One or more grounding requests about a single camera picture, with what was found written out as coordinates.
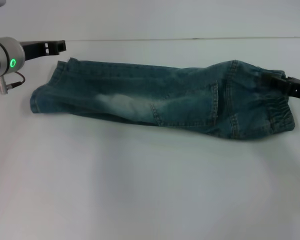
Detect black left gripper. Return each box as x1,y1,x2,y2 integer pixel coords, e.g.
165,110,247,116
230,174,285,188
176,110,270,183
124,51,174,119
19,39,67,61

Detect blue denim shorts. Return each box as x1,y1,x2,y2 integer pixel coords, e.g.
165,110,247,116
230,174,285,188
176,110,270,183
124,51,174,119
29,57,297,141

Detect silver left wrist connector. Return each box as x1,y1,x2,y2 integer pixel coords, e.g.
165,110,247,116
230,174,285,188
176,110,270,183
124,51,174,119
0,76,19,96

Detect dark brown cable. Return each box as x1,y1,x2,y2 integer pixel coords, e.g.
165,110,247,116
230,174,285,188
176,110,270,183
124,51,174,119
13,71,26,86

